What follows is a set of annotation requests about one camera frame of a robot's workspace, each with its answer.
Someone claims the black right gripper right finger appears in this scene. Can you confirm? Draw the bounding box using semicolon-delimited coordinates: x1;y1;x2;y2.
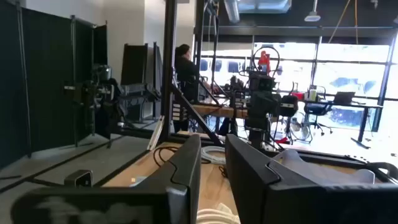
224;133;398;224

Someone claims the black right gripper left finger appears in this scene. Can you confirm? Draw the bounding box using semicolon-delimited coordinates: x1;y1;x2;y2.
10;133;202;224

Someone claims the black HDMI cable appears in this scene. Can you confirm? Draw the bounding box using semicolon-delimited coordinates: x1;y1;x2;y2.
152;145;180;168

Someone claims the white cable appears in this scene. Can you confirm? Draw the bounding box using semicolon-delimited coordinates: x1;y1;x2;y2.
195;202;242;224
200;145;227;166

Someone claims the light grey plastic bin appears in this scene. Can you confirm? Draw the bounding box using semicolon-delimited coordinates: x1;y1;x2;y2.
270;149;377;185

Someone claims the black office chair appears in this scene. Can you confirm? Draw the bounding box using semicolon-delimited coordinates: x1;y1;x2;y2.
303;102;334;137

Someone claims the white flat bar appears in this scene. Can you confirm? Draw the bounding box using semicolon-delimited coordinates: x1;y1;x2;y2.
147;115;165;151

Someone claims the black office desk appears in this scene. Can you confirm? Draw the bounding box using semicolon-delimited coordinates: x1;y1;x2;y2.
303;98;384;150

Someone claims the neighbour rig wooden table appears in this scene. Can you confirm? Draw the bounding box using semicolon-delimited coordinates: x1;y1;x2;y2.
191;104;249;119

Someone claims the black folding partition screen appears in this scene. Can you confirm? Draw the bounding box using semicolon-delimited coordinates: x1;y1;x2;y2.
0;0;109;170
120;42;163;122

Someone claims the person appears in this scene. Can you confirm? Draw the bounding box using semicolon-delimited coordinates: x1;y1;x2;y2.
173;43;201;133

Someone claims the white pendant ceiling lamp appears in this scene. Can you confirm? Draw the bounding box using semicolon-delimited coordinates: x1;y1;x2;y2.
303;0;322;22

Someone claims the small black table camera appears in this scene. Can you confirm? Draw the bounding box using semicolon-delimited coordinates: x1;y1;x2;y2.
63;169;93;188

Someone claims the silver ventilation duct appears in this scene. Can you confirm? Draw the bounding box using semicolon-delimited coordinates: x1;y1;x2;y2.
223;0;241;24

